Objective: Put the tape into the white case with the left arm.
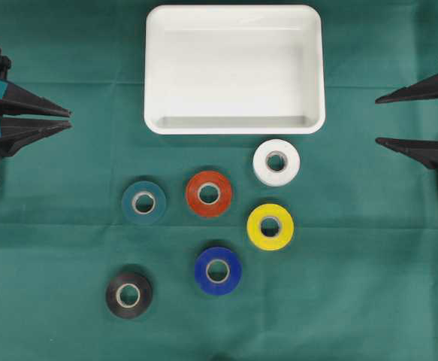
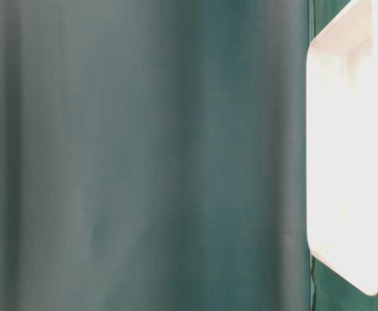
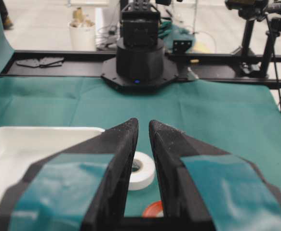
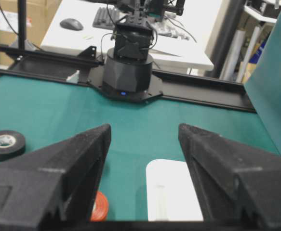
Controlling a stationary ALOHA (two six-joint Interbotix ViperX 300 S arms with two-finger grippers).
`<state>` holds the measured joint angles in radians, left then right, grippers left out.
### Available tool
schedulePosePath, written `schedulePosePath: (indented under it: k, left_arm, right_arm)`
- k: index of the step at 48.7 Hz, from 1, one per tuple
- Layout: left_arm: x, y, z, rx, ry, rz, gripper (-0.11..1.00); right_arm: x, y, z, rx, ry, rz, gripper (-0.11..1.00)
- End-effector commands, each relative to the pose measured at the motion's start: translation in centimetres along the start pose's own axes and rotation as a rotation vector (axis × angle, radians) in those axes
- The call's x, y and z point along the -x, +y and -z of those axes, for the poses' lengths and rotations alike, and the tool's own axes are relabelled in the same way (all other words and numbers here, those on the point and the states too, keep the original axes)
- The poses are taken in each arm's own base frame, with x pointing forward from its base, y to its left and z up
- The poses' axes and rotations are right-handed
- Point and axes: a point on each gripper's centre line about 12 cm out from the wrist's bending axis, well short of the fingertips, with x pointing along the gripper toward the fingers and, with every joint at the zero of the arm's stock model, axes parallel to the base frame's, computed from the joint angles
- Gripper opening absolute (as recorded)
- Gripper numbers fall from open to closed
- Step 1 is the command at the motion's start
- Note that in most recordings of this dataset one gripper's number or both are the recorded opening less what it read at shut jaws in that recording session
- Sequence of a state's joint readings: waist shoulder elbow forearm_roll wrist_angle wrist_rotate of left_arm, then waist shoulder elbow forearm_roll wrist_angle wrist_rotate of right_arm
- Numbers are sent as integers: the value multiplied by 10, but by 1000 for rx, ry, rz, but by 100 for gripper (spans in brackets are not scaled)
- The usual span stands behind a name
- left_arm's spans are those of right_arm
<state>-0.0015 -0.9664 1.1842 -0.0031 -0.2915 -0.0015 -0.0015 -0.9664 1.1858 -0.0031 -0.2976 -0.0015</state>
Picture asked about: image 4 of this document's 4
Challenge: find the cardboard box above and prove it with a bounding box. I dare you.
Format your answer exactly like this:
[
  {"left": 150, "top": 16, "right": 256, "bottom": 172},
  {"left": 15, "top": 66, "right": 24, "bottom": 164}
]
[{"left": 0, "top": 0, "right": 63, "bottom": 66}]

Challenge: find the white desk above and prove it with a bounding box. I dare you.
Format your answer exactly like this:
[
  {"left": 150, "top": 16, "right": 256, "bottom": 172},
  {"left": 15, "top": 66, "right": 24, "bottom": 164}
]
[{"left": 41, "top": 0, "right": 214, "bottom": 71}]

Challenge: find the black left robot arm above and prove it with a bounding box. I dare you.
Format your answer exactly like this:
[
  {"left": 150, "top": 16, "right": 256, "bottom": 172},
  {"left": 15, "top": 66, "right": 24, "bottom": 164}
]
[{"left": 103, "top": 10, "right": 154, "bottom": 93}]

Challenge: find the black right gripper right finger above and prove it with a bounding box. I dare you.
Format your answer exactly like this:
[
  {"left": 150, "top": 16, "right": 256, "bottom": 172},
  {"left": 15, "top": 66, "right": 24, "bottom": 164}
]
[{"left": 178, "top": 124, "right": 281, "bottom": 231}]

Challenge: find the green backdrop panel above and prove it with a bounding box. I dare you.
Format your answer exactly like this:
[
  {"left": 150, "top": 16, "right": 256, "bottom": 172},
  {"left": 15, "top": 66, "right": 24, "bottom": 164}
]
[{"left": 244, "top": 12, "right": 281, "bottom": 155}]

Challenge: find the black stand pole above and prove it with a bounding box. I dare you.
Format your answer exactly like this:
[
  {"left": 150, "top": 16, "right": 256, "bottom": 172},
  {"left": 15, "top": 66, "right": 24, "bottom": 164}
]
[{"left": 10, "top": 0, "right": 37, "bottom": 51}]

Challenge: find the black tape roll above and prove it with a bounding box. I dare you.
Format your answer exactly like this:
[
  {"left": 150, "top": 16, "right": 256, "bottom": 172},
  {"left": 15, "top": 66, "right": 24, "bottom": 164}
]
[{"left": 0, "top": 130, "right": 26, "bottom": 161}]

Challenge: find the white plastic case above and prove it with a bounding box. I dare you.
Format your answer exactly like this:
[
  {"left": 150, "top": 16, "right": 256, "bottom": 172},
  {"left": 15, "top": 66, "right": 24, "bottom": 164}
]
[{"left": 146, "top": 159, "right": 204, "bottom": 221}]

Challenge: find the black computer mouse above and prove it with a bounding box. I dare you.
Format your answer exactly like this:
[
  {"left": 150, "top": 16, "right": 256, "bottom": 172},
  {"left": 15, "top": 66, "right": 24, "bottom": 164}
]
[{"left": 60, "top": 18, "right": 83, "bottom": 31}]

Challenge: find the red tape roll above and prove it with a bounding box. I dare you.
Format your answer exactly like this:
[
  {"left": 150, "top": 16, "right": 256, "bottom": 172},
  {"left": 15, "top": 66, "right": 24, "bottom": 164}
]
[{"left": 90, "top": 191, "right": 109, "bottom": 222}]

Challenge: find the black aluminium frame rail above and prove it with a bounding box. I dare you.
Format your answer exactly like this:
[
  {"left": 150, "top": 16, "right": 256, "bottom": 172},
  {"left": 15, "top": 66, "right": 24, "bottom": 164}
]
[{"left": 0, "top": 44, "right": 255, "bottom": 113}]

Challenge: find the black keyboard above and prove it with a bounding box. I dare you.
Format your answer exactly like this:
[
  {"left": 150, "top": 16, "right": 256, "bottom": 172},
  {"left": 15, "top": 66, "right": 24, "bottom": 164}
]
[{"left": 92, "top": 7, "right": 120, "bottom": 30}]

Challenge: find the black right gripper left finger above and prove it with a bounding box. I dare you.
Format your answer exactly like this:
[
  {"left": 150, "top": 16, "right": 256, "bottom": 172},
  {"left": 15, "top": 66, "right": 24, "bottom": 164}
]
[{"left": 0, "top": 123, "right": 112, "bottom": 231}]

